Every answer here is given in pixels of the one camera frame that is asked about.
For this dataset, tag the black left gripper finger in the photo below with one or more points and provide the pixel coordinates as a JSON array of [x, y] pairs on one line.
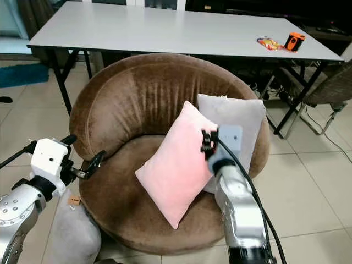
[[69, 140], [95, 161]]

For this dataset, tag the pink velvet pillow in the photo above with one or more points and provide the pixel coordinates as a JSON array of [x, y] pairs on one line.
[[179, 165]]

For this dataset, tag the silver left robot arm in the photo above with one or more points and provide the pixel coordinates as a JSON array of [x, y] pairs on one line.
[[17, 215]]

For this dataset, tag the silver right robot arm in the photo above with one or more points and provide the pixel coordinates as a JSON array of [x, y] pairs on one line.
[[239, 209]]

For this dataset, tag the grey square pillow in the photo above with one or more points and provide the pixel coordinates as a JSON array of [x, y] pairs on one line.
[[239, 113]]

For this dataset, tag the grey plush pillow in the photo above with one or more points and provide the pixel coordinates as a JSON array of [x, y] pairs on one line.
[[74, 236]]

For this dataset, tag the brown round velvet sofa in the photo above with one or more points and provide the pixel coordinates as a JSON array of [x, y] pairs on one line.
[[143, 88]]

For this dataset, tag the black flat furniture foot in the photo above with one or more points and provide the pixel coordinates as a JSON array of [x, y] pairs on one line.
[[5, 100]]

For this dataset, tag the blue shaggy rug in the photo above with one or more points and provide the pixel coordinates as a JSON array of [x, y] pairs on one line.
[[22, 74]]

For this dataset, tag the colourful snack packet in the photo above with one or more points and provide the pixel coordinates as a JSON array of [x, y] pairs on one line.
[[270, 43]]

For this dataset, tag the dark brown curtain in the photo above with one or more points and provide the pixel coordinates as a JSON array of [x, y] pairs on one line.
[[36, 22]]

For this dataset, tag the white folding table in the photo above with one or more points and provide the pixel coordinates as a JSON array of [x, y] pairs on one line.
[[154, 27]]

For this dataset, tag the orange and black speaker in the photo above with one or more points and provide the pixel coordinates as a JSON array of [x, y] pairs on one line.
[[295, 42]]

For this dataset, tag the brown wicker chair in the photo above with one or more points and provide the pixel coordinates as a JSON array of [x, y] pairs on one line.
[[333, 88]]

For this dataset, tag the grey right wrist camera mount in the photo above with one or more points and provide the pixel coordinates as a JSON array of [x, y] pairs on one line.
[[231, 137]]

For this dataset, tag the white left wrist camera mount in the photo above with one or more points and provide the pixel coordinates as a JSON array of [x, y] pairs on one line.
[[49, 157]]

